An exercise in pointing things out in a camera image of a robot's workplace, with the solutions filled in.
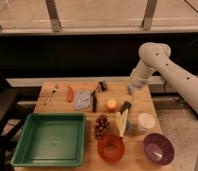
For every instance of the red bowl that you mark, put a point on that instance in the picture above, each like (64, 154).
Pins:
(111, 148)

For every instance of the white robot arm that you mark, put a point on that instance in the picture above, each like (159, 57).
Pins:
(155, 57)

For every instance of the purple bowl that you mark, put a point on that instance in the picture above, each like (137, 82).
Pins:
(158, 149)

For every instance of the black brush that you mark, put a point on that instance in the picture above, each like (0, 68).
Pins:
(101, 87)

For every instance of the grey blue cloth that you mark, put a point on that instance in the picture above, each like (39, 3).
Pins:
(82, 100)

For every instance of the yellow round fruit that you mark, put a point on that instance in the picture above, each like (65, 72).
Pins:
(111, 105)

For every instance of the orange sausage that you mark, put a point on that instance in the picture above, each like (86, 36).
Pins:
(70, 94)

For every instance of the small blue object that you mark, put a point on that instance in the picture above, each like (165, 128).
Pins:
(131, 89)

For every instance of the bunch of dark grapes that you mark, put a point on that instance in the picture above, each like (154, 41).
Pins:
(101, 126)

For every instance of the white round container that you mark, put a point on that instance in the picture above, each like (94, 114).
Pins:
(145, 122)

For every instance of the green plastic tray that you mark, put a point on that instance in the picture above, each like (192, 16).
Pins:
(51, 140)

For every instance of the black chair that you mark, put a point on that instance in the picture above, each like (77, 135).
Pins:
(8, 102)

